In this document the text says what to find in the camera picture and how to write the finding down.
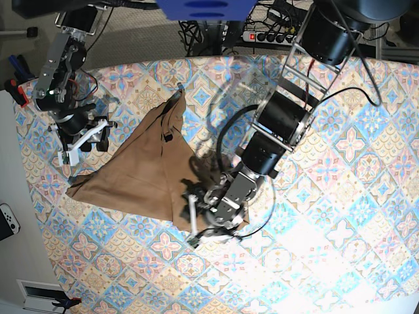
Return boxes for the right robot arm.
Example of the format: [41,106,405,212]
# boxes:
[32,5,117,166]

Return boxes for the black orange clamp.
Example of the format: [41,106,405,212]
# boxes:
[52,291,82,313]

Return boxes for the blue plastic box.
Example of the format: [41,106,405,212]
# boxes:
[156,0,257,21]

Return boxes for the brown t-shirt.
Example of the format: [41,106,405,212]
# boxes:
[65,88,250,234]

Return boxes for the red black clamp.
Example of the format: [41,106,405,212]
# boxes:
[4,79,29,108]

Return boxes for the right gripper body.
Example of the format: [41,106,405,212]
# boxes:
[48,117,117,166]

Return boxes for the game console controller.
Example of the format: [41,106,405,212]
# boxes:
[0,203,20,241]

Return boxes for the tangled black cables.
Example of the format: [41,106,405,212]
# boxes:
[178,19,243,58]

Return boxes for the patterned tablecloth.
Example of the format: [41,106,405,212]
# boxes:
[12,56,418,313]

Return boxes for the white wall vent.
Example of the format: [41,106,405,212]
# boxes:
[16,279,65,313]

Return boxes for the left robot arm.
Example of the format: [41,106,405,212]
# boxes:
[185,1,412,247]

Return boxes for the white power strip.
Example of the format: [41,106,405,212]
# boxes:
[242,31,295,46]

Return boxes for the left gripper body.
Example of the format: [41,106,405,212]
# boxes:
[183,192,244,247]

